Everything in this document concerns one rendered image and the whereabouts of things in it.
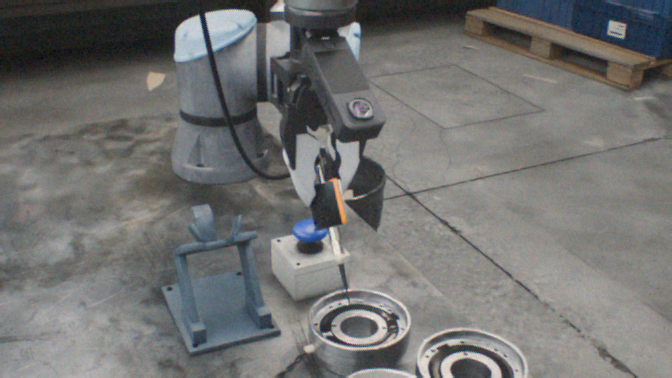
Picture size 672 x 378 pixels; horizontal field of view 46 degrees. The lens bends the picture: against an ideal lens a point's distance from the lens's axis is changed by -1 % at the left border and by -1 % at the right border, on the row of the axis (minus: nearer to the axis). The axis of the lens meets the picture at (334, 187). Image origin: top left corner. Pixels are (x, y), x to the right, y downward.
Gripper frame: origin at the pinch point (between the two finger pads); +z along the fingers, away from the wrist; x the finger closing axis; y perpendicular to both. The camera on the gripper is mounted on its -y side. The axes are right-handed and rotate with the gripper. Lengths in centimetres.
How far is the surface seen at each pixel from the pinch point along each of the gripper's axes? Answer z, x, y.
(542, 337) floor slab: 93, -94, 65
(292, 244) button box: 8.7, 1.8, 5.3
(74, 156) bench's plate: 13, 21, 50
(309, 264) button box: 8.7, 1.6, 0.5
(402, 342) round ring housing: 9.8, -2.1, -14.7
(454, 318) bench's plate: 13.2, -11.8, -9.4
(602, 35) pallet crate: 76, -270, 249
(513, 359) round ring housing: 10.3, -11.2, -20.8
